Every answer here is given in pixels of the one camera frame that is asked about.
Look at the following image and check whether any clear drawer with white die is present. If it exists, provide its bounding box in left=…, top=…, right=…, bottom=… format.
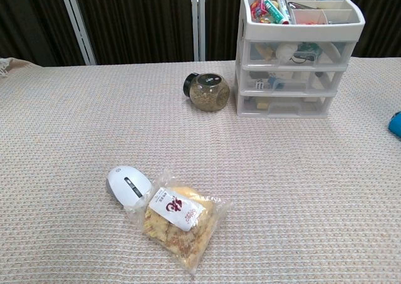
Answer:
left=247, top=70, right=341, bottom=92

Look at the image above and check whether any clear drawer with beige block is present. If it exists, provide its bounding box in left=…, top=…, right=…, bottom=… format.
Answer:
left=242, top=95, right=330, bottom=116

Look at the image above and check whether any clear drawer with white bottle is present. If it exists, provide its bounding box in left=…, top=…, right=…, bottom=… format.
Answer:
left=248, top=41, right=355, bottom=67

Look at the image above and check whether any blue object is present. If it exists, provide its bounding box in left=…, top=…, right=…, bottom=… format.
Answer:
left=388, top=110, right=401, bottom=138

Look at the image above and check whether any glass jar with black lid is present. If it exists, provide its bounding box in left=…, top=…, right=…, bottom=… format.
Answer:
left=184, top=72, right=231, bottom=113

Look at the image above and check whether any white computer mouse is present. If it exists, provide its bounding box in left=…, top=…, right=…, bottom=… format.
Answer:
left=105, top=166, right=154, bottom=210

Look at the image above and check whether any beige woven tablecloth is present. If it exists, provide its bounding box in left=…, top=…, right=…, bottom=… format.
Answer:
left=0, top=56, right=401, bottom=284

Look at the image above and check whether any clear bag of yellow snacks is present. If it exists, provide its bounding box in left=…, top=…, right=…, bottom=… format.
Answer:
left=127, top=168, right=233, bottom=277

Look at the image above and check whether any red candy wrapper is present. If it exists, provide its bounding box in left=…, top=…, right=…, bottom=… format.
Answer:
left=249, top=0, right=270, bottom=23

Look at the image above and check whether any blue capped marker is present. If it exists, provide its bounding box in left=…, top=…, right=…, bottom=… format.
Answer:
left=274, top=0, right=292, bottom=25

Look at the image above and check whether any white divider frame post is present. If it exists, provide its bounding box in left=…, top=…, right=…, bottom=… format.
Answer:
left=58, top=0, right=97, bottom=66
left=191, top=0, right=206, bottom=61

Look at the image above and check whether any white plastic drawer organizer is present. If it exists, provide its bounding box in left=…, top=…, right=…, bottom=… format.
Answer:
left=235, top=0, right=367, bottom=119

